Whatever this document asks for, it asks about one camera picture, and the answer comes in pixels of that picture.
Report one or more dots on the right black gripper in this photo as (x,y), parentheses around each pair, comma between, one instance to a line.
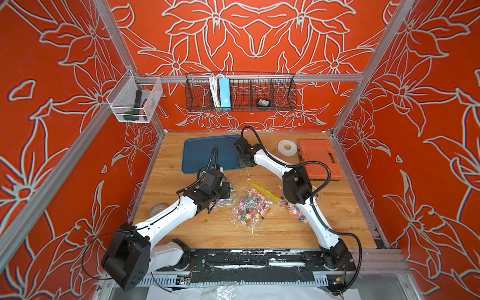
(244,160)

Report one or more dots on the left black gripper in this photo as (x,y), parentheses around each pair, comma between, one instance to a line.
(225,186)

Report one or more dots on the candy ziploc bag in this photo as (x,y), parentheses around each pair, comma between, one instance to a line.
(226,202)
(292,210)
(252,208)

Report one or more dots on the dark teal tray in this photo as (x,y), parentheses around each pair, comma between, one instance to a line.
(197,152)

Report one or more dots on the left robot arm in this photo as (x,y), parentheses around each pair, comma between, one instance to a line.
(133,251)

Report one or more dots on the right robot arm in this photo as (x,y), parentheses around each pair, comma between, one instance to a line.
(298,190)

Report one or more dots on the white tape roll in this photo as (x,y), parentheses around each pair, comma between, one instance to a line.
(287,148)

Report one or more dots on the clear tape roll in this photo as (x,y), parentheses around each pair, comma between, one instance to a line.
(158,208)

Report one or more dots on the orange tool case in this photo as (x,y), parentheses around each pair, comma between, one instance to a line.
(319,150)

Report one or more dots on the light blue box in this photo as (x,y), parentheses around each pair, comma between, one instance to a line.
(225,96)

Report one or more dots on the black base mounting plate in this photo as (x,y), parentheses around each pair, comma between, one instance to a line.
(289,267)

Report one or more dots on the green black tool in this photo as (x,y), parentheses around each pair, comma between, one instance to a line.
(134,113)

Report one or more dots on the clear plastic bin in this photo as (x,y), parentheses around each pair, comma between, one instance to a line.
(122,97)

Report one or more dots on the black wire basket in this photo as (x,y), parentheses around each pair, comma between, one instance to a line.
(202,91)

